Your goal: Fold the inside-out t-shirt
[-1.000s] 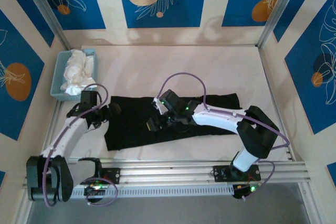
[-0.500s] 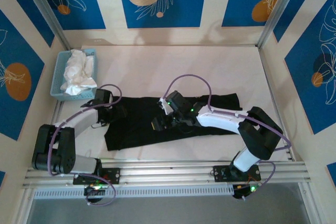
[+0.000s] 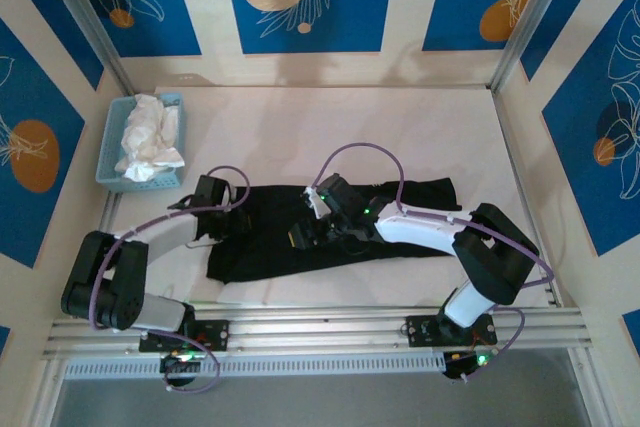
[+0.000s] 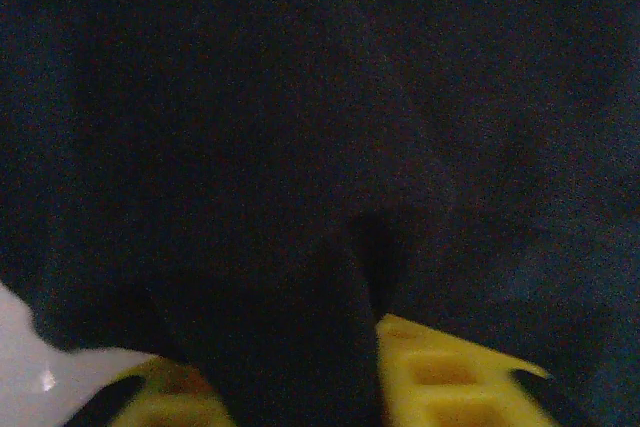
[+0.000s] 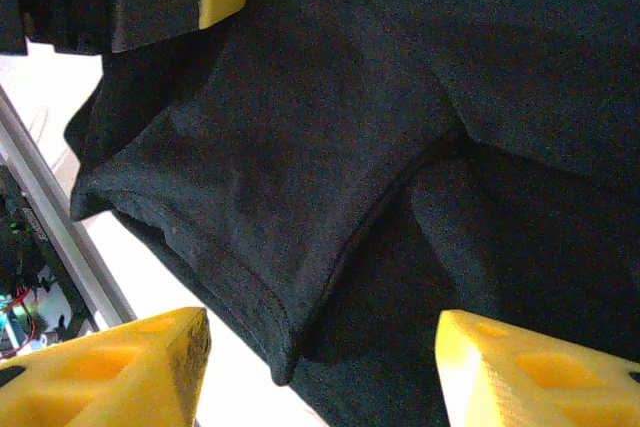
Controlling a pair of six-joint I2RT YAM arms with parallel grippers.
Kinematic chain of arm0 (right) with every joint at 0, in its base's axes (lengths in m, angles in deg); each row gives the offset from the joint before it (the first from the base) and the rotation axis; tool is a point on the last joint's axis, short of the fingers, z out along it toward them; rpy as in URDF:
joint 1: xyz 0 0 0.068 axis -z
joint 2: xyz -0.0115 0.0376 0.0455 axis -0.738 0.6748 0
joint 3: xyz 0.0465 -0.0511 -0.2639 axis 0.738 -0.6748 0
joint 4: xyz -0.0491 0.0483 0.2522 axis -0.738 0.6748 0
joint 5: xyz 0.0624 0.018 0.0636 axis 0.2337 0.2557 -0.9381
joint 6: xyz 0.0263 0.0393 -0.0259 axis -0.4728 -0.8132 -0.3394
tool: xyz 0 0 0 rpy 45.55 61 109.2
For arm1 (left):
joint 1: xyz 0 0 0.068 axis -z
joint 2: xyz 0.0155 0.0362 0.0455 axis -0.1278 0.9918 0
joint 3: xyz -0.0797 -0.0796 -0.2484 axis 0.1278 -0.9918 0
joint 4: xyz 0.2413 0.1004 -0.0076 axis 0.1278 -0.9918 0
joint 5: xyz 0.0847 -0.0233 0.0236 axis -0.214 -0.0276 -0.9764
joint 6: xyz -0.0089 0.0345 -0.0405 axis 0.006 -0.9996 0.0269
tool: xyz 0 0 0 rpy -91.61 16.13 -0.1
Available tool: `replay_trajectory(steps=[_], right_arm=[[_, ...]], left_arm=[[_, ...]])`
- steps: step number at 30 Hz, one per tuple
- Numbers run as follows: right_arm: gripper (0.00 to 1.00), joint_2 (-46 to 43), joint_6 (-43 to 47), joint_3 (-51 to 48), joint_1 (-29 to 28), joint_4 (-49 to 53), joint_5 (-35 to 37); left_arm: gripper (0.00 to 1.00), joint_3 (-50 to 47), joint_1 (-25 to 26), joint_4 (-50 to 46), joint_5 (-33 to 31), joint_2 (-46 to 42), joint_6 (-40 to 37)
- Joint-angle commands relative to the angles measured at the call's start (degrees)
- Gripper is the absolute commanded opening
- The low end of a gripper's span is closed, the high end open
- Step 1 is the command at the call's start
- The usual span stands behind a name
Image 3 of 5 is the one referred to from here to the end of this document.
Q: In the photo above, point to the light blue plastic basket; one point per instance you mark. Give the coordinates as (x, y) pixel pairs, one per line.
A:
(107, 147)

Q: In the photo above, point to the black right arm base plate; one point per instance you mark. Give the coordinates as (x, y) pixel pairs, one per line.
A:
(422, 332)

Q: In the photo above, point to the aluminium table side rail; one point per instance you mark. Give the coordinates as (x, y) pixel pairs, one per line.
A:
(520, 147)

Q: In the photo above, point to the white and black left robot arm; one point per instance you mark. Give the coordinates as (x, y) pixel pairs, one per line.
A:
(115, 272)

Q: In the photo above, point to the crumpled white cloth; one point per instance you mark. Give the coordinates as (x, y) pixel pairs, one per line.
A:
(147, 132)

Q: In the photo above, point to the long aluminium base rail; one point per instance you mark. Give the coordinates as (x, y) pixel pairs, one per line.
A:
(320, 327)

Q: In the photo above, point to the black t-shirt with rose print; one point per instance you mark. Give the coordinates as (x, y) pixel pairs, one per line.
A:
(270, 257)

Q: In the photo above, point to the small black electronics board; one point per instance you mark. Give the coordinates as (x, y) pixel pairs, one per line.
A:
(465, 364)
(180, 369)

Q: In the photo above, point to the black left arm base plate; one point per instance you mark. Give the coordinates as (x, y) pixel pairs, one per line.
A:
(212, 334)

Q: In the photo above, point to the aluminium frame post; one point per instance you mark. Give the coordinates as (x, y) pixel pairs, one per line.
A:
(85, 12)
(540, 12)

